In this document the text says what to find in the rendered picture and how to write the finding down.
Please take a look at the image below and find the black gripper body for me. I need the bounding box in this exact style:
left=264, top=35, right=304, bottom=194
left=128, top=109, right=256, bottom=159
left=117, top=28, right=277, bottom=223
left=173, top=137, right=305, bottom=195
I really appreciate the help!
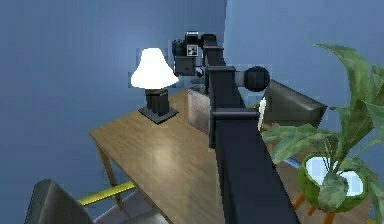
left=171, top=38, right=198, bottom=77

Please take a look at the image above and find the grey microphone black head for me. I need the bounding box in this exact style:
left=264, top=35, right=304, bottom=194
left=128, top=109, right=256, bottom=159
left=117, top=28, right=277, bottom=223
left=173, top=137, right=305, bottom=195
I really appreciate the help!
left=234, top=65, right=271, bottom=93

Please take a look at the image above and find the white shade table lamp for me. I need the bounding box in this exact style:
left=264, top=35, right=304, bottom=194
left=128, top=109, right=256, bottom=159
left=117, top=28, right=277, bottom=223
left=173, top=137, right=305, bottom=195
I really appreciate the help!
left=129, top=47, right=181, bottom=126

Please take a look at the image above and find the grey stone box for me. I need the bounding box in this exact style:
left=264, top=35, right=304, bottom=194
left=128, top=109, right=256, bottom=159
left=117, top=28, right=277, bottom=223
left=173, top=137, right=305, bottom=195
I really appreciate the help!
left=187, top=85, right=212, bottom=135

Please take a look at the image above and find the wooden desk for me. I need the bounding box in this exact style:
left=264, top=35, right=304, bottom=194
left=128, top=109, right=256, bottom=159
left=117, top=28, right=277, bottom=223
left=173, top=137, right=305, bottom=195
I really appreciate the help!
left=87, top=87, right=374, bottom=224

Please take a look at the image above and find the blue pen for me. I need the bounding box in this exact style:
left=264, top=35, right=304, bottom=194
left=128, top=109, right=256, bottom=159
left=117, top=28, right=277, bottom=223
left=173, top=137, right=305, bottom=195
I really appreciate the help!
left=283, top=157, right=303, bottom=170

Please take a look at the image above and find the yellow bar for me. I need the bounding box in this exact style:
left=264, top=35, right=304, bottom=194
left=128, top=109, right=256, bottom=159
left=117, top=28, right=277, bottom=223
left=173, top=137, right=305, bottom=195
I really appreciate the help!
left=77, top=180, right=137, bottom=207

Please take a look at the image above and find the green round plant pot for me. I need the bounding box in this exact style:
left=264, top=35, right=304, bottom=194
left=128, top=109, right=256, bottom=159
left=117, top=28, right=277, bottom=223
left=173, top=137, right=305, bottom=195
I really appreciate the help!
left=292, top=152, right=370, bottom=224

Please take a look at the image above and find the green house plant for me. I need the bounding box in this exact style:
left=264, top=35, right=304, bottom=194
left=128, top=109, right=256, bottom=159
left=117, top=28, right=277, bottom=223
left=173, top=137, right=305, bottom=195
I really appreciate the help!
left=261, top=42, right=384, bottom=224

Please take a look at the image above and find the dark grey chair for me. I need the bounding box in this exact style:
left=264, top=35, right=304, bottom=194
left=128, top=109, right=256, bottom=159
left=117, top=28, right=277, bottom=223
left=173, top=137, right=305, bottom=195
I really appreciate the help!
left=23, top=178, right=95, bottom=224

